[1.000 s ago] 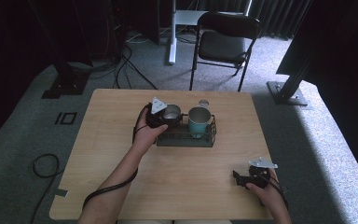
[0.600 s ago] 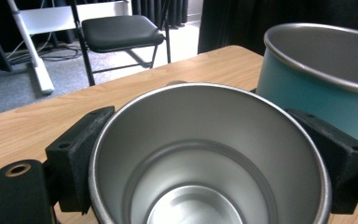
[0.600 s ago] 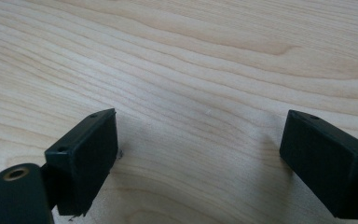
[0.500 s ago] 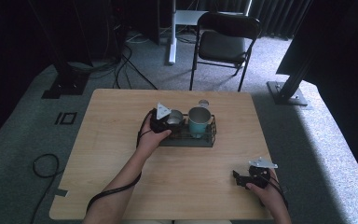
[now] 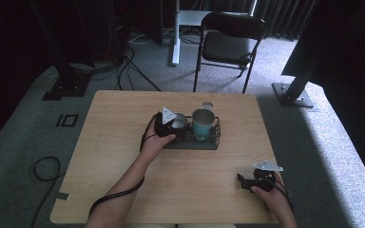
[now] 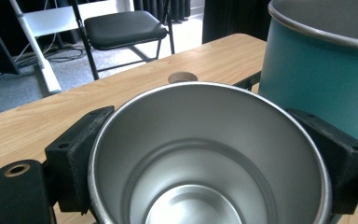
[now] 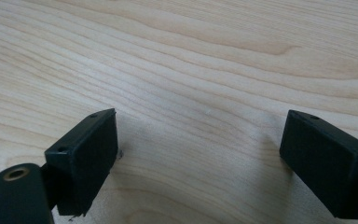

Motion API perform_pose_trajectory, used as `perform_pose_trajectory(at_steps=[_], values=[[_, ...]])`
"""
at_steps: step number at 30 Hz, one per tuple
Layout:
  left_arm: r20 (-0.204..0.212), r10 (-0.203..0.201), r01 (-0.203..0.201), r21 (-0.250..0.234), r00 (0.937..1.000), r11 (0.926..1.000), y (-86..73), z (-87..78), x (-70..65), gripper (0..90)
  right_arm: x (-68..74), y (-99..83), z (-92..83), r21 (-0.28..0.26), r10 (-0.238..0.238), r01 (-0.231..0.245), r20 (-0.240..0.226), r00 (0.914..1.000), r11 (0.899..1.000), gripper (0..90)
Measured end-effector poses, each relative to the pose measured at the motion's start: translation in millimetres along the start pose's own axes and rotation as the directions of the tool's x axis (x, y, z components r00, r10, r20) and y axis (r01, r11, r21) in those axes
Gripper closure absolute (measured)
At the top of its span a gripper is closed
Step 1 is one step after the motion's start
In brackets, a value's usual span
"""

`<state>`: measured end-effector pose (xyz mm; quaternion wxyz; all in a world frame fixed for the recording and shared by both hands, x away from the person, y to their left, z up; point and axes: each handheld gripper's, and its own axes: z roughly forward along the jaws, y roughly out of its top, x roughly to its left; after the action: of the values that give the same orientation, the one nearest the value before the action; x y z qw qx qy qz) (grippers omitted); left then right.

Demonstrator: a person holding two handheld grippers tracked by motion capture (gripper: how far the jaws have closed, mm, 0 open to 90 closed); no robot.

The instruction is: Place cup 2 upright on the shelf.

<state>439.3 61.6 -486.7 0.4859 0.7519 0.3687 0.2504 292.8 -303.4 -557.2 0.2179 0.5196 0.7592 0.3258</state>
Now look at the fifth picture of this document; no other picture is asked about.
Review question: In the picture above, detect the bundle of black floor cables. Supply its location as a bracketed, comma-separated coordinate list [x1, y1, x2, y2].
[69, 29, 163, 93]

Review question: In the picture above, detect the black metal stand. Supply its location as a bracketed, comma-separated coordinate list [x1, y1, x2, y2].
[271, 56, 319, 109]
[28, 0, 93, 102]

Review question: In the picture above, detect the white desk frame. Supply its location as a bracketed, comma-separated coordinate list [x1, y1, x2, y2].
[170, 0, 259, 67]

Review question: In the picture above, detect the black folding chair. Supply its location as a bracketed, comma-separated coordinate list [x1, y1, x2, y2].
[193, 11, 267, 95]

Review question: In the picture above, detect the looped black floor cable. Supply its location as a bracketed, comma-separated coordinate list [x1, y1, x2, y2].
[30, 156, 67, 228]

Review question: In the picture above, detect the teal metal cup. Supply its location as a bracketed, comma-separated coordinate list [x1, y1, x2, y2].
[191, 108, 218, 142]

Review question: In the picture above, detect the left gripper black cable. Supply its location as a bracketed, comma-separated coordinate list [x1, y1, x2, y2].
[87, 113, 160, 220]

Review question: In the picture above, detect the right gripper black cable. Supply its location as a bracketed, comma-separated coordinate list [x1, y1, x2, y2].
[270, 177, 296, 214]

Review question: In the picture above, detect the black wire basket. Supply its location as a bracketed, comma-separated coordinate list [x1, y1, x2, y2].
[163, 114, 221, 151]

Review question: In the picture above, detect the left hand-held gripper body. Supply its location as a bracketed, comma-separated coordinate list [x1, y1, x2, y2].
[154, 106, 180, 139]

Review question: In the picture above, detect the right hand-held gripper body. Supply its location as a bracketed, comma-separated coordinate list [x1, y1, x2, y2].
[252, 160, 284, 193]

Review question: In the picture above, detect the person's left hand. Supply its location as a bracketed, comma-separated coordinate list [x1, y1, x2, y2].
[140, 119, 177, 160]

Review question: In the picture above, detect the person's right hand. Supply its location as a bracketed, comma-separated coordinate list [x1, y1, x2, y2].
[250, 173, 292, 216]

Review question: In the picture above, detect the dark pleated curtain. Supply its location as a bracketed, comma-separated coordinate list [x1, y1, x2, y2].
[253, 0, 318, 42]

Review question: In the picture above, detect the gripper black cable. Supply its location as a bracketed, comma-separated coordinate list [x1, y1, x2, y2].
[270, 177, 296, 214]
[87, 113, 160, 220]

